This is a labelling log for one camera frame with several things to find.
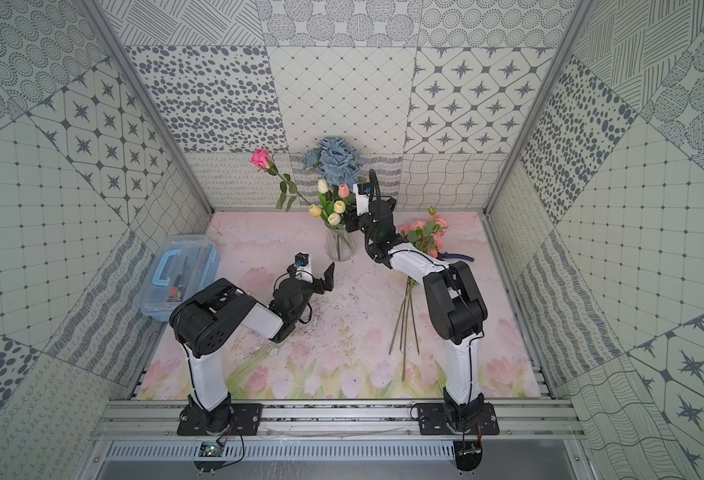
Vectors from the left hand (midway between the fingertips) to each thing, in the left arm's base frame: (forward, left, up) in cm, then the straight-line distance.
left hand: (329, 264), depth 91 cm
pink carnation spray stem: (+15, -31, -3) cm, 34 cm away
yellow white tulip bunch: (+10, -1, +15) cm, 18 cm away
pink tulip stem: (+12, -5, +19) cm, 23 cm away
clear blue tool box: (+1, +48, -3) cm, 48 cm away
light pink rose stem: (-13, -23, -11) cm, 29 cm away
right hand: (+15, -5, +10) cm, 19 cm away
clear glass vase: (+10, -2, -2) cm, 10 cm away
